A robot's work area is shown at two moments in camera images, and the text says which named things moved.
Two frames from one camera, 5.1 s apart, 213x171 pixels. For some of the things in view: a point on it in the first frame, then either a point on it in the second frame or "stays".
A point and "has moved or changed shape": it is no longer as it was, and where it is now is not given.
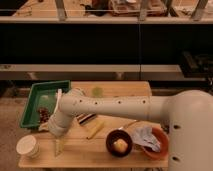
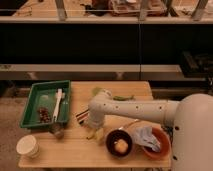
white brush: x=60 y=93 stays
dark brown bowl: x=116 y=135 stays
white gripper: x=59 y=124 to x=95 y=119
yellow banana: x=99 y=124 has moved or changed shape
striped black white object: x=85 y=118 stays
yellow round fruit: x=121 y=146 stays
